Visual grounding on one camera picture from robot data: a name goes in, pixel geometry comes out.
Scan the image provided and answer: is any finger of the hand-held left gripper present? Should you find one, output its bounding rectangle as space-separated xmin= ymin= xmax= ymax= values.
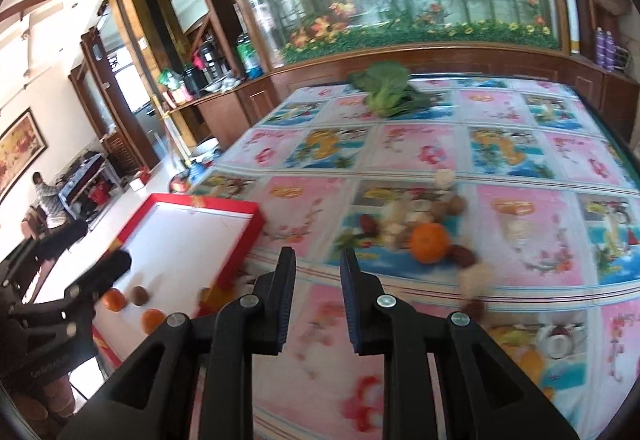
xmin=10 ymin=251 xmax=133 ymax=321

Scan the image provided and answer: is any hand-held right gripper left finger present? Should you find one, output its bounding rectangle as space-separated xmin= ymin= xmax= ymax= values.
xmin=57 ymin=247 xmax=297 ymax=440

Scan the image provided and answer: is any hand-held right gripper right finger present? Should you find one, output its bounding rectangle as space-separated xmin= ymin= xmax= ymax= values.
xmin=341 ymin=249 xmax=581 ymax=440

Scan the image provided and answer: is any orange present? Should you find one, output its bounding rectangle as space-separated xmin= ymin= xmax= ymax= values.
xmin=141 ymin=309 xmax=167 ymax=334
xmin=102 ymin=288 xmax=127 ymax=312
xmin=410 ymin=222 xmax=452 ymax=265

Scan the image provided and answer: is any red shallow box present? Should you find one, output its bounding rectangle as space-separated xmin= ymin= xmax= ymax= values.
xmin=92 ymin=193 xmax=266 ymax=368

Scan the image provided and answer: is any person's left hand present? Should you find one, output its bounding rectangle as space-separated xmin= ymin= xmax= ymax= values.
xmin=15 ymin=376 xmax=77 ymax=422

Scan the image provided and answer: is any dark side table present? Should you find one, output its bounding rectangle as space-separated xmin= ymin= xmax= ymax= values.
xmin=57 ymin=152 xmax=108 ymax=215

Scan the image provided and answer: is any white basin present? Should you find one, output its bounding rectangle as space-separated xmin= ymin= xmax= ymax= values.
xmin=190 ymin=139 xmax=221 ymax=159

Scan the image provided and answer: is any printed pink tablecloth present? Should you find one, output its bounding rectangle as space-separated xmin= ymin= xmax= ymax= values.
xmin=187 ymin=77 xmax=640 ymax=440

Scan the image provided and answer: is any black jug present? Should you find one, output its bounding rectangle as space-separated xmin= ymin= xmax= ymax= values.
xmin=181 ymin=64 xmax=207 ymax=95

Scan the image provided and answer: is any black thermos flask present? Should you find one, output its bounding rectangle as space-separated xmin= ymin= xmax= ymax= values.
xmin=197 ymin=42 xmax=218 ymax=85

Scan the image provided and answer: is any green plastic bottle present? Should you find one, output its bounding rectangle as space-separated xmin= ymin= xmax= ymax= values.
xmin=236 ymin=34 xmax=263 ymax=79

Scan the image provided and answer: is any wooden pillar cabinet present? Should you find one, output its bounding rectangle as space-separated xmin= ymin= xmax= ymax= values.
xmin=102 ymin=0 xmax=193 ymax=121

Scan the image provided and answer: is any framed wall picture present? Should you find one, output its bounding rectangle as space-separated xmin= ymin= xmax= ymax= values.
xmin=0 ymin=108 xmax=48 ymax=201

